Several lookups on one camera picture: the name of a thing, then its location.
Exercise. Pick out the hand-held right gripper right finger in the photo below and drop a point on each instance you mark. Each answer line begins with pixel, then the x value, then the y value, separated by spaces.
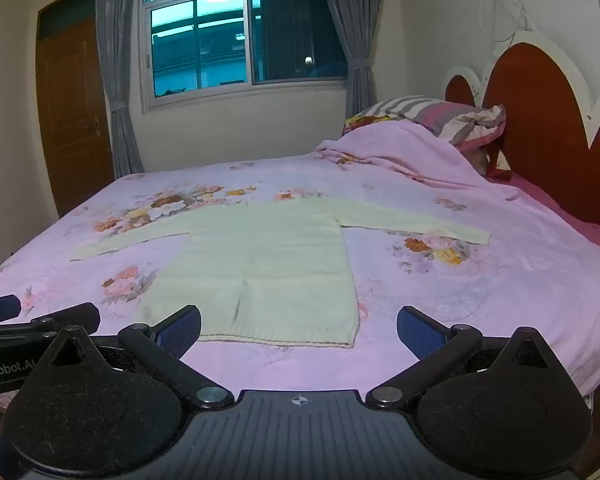
pixel 419 332

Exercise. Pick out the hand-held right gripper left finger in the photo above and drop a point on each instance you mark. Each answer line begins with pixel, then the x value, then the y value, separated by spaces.
pixel 180 329

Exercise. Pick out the cream knitted sweater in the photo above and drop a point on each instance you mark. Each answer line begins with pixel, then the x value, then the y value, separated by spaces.
pixel 260 270

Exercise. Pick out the pink floral bedsheet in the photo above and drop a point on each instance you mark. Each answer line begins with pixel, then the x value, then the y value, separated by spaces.
pixel 480 310

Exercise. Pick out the pink blanket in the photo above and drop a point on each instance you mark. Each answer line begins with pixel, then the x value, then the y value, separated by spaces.
pixel 405 150

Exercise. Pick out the brown wooden door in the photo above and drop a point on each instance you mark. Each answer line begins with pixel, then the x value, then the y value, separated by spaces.
pixel 70 110

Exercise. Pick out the colourful patterned pillow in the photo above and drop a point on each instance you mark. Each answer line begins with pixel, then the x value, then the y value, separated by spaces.
pixel 365 121

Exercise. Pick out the striped pink grey pillow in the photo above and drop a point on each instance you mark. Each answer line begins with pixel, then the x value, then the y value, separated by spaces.
pixel 430 110

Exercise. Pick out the wooden bed headboard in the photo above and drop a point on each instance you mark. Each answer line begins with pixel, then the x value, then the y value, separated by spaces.
pixel 540 110

